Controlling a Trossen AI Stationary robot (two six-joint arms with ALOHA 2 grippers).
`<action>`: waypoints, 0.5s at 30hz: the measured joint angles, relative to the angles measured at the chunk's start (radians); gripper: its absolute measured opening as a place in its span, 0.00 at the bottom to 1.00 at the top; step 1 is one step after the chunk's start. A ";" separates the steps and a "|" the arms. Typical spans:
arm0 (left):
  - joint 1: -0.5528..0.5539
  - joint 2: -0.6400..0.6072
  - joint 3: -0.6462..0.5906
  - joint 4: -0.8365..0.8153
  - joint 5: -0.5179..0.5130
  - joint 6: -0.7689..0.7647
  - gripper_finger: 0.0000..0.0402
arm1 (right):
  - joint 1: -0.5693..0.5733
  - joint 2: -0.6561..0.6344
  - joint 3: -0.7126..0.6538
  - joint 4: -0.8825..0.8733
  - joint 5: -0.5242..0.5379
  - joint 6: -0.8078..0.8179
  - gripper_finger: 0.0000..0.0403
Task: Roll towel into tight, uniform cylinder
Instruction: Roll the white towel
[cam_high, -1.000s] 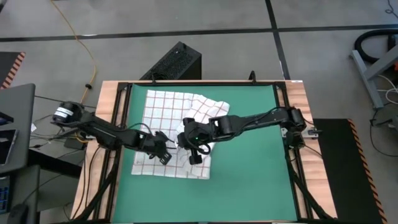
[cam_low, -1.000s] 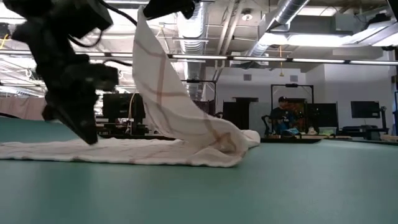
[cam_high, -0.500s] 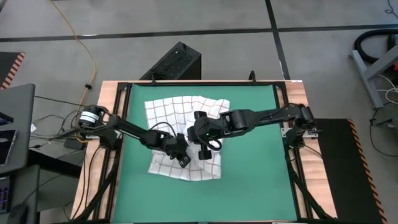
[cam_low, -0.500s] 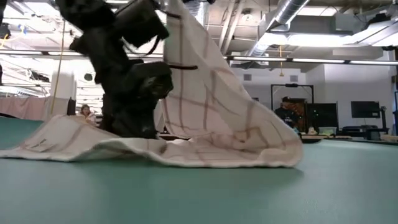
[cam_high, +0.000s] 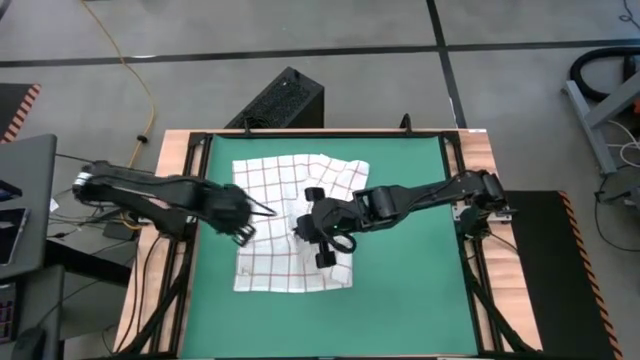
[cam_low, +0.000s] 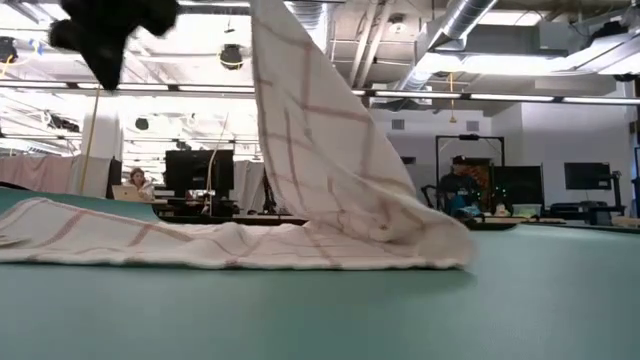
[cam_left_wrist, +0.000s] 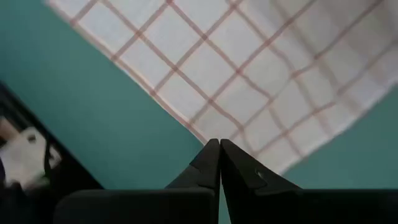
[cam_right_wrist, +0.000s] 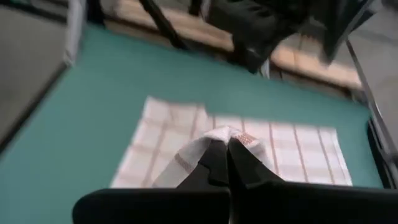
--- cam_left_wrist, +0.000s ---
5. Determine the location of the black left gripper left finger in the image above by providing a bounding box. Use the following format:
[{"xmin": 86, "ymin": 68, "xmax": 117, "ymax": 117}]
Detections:
[{"xmin": 164, "ymin": 138, "xmax": 221, "ymax": 224}]

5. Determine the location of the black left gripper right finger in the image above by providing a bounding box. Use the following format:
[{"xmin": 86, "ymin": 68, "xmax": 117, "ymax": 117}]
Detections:
[{"xmin": 220, "ymin": 138, "xmax": 302, "ymax": 224}]

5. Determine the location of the white red-checked towel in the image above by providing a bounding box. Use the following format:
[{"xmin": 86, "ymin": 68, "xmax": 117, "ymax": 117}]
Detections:
[{"xmin": 45, "ymin": 0, "xmax": 398, "ymax": 175}]

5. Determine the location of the green table mat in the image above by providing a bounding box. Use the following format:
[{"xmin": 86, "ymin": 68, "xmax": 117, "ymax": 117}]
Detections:
[{"xmin": 0, "ymin": 0, "xmax": 398, "ymax": 224}]

